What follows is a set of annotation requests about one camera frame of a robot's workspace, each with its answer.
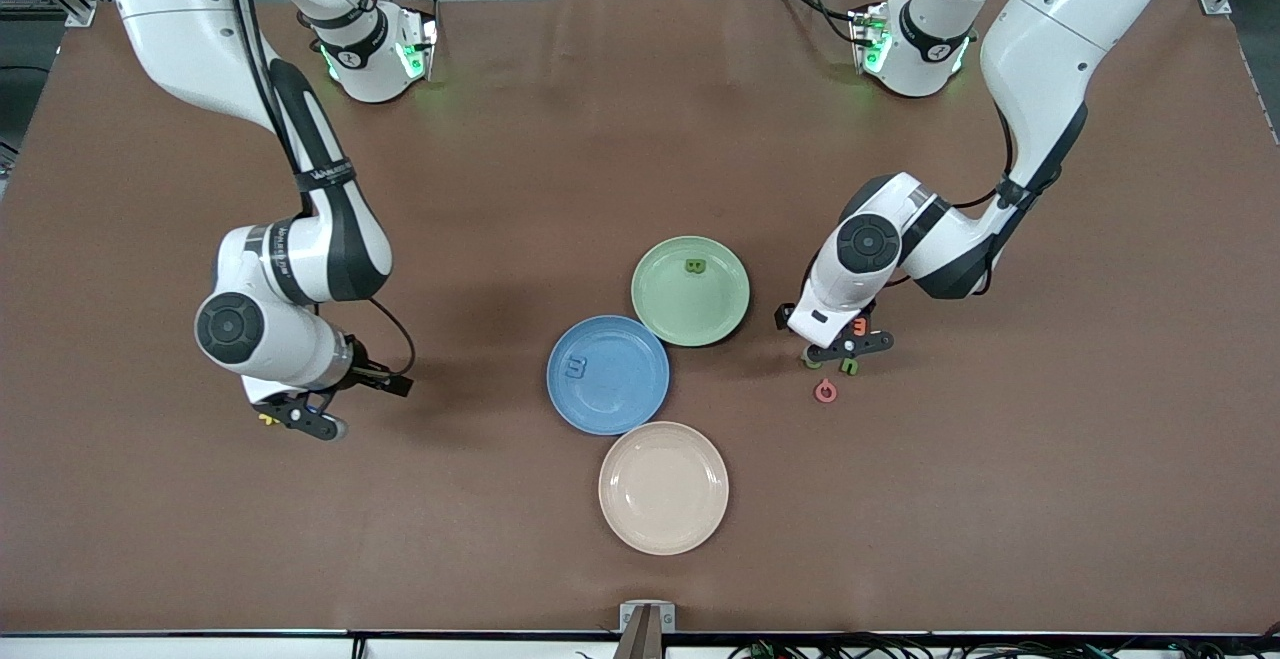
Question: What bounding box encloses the beige plate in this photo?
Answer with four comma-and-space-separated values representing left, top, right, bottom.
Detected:
598, 421, 730, 556

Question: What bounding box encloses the aluminium camera post bracket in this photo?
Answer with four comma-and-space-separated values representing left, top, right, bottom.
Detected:
618, 601, 677, 659

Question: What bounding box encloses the green plate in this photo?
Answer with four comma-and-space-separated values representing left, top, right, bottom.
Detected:
631, 235, 751, 348

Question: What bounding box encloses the brown table cover mat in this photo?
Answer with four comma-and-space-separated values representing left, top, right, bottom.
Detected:
0, 0, 1280, 635

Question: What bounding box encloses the black left base cable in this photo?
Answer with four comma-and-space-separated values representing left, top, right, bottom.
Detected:
770, 0, 873, 48

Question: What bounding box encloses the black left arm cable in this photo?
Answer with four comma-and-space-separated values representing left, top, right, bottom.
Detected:
950, 104, 1016, 210

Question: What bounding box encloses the white table edge rail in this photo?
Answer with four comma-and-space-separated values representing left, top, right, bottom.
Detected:
0, 629, 1280, 659

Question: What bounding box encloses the blue plate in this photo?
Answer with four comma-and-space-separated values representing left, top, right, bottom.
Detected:
546, 315, 671, 437

